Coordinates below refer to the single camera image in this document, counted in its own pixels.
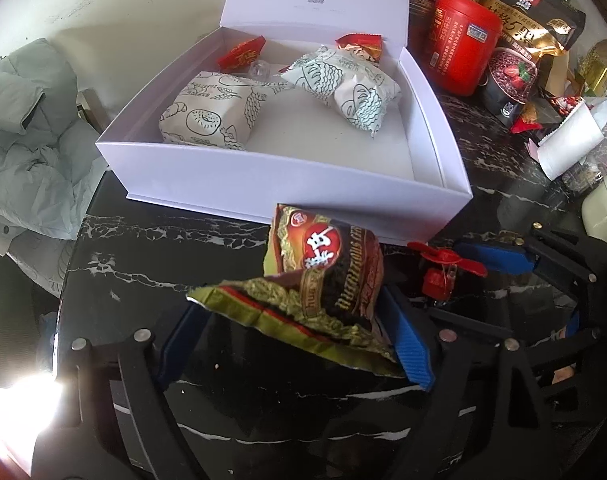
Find green print bread packet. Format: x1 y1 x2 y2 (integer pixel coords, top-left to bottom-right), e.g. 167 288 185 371
280 45 401 137

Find dark green sofa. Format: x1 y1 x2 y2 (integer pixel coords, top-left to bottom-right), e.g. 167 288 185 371
0 247 64 361

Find white tube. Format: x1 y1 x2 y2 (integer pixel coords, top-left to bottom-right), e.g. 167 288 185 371
536 107 604 181

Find small red bow ornament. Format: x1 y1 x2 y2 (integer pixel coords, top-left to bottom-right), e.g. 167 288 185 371
407 241 477 303

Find leaf pattern chair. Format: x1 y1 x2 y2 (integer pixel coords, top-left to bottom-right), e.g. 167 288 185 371
4 230 75 296

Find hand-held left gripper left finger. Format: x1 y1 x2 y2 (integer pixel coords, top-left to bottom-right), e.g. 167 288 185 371
31 305 209 480

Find wooden frame boards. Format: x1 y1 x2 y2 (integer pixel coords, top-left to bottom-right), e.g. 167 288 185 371
76 89 117 133

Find black oat bag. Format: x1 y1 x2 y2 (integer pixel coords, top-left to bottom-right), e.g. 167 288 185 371
476 0 587 128

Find gold foil bag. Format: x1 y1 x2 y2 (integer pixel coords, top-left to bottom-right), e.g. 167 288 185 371
578 40 607 92

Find clear plastic bag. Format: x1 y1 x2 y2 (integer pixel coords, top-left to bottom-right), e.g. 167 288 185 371
563 150 607 193

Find small red snack packet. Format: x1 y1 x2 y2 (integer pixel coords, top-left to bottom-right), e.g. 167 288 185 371
513 95 584 133

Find red candy packet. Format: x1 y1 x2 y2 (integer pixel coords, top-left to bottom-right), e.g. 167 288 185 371
335 31 384 63
218 35 267 73

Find black print bread packet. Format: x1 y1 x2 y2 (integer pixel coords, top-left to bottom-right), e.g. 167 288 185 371
158 71 269 151

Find grey-green down jacket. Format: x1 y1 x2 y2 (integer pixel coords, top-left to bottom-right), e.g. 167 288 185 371
0 37 109 241

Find cream white round object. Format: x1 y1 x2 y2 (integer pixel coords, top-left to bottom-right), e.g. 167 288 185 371
582 172 607 241

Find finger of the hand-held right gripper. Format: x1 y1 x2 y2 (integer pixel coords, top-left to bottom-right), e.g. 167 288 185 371
426 307 605 357
456 225 607 311

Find gold brown snack packet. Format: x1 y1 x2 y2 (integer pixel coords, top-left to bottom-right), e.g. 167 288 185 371
186 203 407 378

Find person's right hand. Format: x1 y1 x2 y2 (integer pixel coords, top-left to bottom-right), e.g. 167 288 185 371
552 364 578 387

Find red canister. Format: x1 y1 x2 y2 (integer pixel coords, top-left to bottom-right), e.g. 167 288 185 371
423 0 503 97

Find brown paper bag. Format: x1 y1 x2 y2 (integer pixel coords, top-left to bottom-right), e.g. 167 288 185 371
536 52 584 103

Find white gift box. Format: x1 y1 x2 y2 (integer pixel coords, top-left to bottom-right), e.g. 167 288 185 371
94 0 473 247

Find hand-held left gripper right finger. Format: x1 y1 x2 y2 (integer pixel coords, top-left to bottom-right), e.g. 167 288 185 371
381 285 607 480

